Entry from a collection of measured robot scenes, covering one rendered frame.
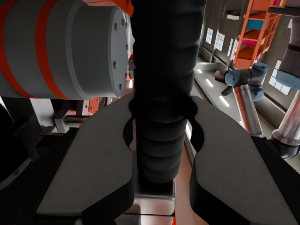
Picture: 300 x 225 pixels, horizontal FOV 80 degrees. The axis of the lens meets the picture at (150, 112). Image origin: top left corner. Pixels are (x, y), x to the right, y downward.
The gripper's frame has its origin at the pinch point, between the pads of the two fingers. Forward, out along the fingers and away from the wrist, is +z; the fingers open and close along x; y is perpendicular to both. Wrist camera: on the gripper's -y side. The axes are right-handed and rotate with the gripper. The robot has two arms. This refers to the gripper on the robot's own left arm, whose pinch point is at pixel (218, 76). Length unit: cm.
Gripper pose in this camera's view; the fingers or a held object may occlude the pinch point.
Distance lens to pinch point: 136.8
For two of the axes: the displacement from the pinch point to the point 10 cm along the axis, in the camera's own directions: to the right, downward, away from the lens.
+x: -9.4, 0.4, -3.3
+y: 1.4, -8.5, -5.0
